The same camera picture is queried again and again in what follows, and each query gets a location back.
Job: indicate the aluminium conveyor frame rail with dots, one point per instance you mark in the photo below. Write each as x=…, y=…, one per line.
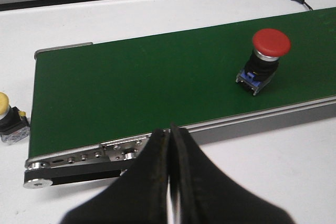
x=118, y=154

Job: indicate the yellow push button beside conveyor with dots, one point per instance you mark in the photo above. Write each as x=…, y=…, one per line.
x=14, y=123

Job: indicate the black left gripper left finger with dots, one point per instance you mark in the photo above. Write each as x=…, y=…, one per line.
x=138, y=196

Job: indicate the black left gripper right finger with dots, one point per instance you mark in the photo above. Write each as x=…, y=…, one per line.
x=202, y=193

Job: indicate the green conveyor belt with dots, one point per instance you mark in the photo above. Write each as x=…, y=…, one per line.
x=97, y=93

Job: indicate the black timing drive belt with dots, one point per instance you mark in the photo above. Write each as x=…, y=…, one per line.
x=40, y=178

